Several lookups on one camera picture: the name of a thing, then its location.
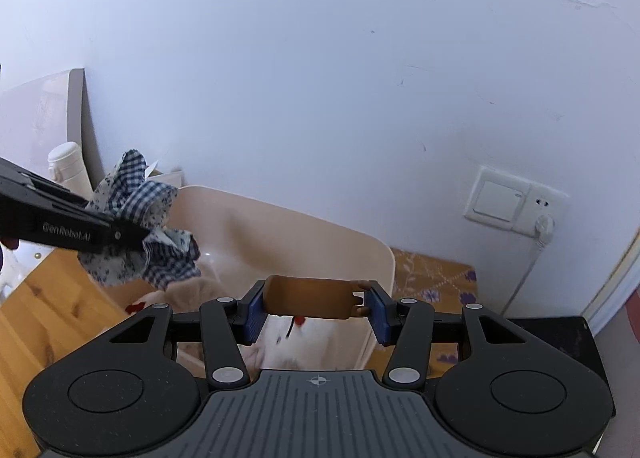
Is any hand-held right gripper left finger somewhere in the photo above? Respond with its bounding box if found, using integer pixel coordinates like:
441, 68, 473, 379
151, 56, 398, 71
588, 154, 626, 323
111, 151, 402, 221
107, 280, 266, 386

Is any brown rectangular hair clip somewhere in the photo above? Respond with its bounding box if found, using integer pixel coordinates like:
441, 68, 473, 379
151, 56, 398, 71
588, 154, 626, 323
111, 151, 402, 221
262, 274, 373, 321

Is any white power cable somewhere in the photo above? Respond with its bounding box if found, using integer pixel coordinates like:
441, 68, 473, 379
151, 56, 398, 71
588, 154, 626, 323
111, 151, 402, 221
500, 215, 556, 316

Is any white cat plush toy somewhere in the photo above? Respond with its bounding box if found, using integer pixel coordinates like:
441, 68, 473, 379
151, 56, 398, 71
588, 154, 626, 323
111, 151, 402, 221
126, 302, 346, 371

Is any wooden desk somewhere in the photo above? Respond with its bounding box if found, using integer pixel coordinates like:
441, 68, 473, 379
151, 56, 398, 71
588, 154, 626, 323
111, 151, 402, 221
0, 245, 131, 458

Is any white thermos bottle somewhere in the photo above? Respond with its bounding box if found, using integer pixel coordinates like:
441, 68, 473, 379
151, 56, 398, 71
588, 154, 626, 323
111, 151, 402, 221
47, 141, 93, 199

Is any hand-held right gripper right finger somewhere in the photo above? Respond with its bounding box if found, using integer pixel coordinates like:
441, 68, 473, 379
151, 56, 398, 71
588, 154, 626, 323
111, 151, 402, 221
364, 280, 528, 387

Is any pale purple headboard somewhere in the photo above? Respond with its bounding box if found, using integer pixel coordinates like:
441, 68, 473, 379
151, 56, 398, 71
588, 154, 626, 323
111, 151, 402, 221
0, 68, 103, 194

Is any olive cardboard tissue box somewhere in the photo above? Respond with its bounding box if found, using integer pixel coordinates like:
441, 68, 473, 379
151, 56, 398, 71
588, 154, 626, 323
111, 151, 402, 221
145, 160, 186, 189

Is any pink fuzzy sock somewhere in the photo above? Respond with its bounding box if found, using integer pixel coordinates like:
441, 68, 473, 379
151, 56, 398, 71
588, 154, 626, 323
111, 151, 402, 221
165, 278, 226, 319

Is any blue checked cloth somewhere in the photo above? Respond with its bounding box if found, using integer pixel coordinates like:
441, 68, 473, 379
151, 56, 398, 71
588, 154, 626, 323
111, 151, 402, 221
77, 149, 202, 287

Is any pink plastic storage bin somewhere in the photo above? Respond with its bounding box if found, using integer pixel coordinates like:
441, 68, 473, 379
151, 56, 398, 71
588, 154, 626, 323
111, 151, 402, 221
97, 184, 397, 371

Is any white wall switch socket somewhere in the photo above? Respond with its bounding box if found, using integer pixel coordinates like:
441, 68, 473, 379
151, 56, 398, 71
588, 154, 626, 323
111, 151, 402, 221
464, 165, 571, 239

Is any purple flower tablecloth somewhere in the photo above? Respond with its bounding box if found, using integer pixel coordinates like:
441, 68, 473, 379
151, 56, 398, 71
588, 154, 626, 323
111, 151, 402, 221
390, 247, 478, 369

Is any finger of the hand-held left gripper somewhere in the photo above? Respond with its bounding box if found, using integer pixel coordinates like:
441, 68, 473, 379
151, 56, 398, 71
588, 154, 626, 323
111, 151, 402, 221
0, 156, 93, 212

